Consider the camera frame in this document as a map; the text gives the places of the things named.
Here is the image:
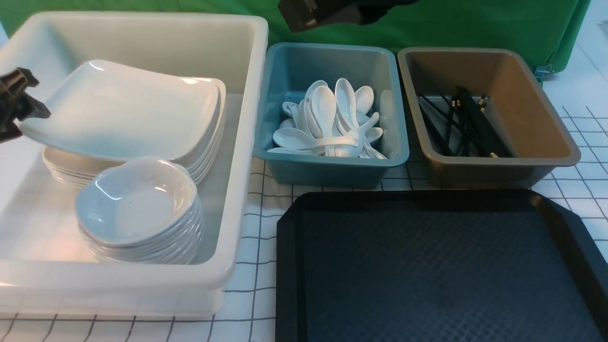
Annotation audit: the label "large white rice plate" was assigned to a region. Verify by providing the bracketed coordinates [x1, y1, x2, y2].
[19, 60, 226, 164]

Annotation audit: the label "white checkered tablecloth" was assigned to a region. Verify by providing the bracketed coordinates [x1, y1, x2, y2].
[1, 38, 608, 342]

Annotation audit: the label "black chopsticks bundle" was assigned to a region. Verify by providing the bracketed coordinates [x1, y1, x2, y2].
[417, 85, 514, 158]

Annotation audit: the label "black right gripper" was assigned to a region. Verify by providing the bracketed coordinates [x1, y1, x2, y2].
[278, 0, 416, 33]

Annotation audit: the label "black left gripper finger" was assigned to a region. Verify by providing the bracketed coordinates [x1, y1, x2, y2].
[0, 67, 51, 143]

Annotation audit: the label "brown plastic bin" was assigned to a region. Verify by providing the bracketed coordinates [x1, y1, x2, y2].
[397, 47, 580, 189]

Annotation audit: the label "metal binder clip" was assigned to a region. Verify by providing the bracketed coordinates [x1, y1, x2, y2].
[533, 64, 556, 84]

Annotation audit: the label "green backdrop cloth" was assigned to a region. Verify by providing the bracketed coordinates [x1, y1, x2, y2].
[0, 0, 590, 72]

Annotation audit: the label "large white plastic bin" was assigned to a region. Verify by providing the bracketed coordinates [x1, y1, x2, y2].
[1, 11, 268, 320]

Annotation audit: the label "black serving tray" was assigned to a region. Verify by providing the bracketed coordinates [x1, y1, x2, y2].
[275, 189, 608, 342]

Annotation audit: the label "top stacked white square plate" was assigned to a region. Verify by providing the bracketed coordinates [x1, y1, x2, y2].
[42, 78, 227, 174]

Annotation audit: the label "teal plastic bin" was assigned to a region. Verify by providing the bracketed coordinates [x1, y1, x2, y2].
[253, 42, 410, 189]

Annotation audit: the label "lower stacked white bowls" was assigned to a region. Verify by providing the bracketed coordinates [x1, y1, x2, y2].
[78, 201, 204, 265]

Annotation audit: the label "white spoons pile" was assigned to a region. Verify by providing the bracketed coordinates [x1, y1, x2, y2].
[268, 78, 387, 160]

